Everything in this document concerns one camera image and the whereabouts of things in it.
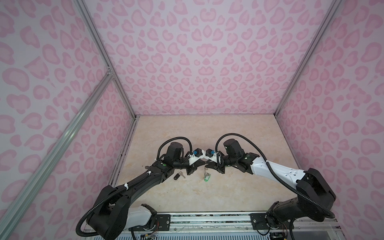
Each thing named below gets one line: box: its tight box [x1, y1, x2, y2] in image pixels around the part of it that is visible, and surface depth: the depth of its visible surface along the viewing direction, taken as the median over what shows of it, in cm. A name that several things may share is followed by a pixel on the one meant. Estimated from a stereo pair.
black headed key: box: [173, 171, 186, 180], surface depth 90 cm
